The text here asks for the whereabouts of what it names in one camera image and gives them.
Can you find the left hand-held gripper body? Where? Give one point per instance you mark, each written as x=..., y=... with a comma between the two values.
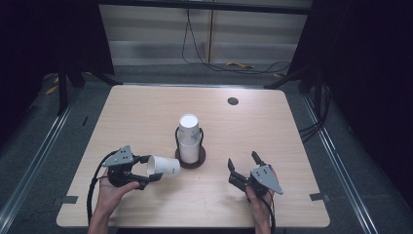
x=120, y=159

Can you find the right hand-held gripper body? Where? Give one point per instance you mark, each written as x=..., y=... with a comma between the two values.
x=264, y=178

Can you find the single white paper cup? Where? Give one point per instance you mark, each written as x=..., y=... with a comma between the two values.
x=164, y=165

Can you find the black cup holder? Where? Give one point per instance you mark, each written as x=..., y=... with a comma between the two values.
x=191, y=165

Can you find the stack of white paper cups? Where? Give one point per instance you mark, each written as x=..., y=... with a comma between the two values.
x=189, y=143

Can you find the person's right hand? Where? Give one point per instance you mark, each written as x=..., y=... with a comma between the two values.
x=262, y=209

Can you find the person's left hand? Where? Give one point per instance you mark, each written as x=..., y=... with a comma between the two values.
x=108, y=195

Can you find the grey tape piece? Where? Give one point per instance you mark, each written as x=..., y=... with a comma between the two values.
x=319, y=197
x=69, y=199

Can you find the dark round table grommet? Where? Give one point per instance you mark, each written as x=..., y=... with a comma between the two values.
x=232, y=101

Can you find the black metal stand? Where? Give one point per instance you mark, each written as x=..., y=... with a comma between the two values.
x=285, y=79
x=62, y=94

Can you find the long yellow tape strip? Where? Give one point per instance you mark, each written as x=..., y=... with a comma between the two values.
x=239, y=65

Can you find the yellow tape piece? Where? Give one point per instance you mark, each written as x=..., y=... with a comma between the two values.
x=51, y=90

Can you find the black curtain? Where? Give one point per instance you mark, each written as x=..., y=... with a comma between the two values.
x=373, y=65
x=48, y=32

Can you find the black horizontal bar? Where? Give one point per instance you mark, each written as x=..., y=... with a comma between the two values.
x=211, y=6

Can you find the metal floor rail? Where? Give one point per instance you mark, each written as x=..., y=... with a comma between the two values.
x=337, y=162
x=35, y=156

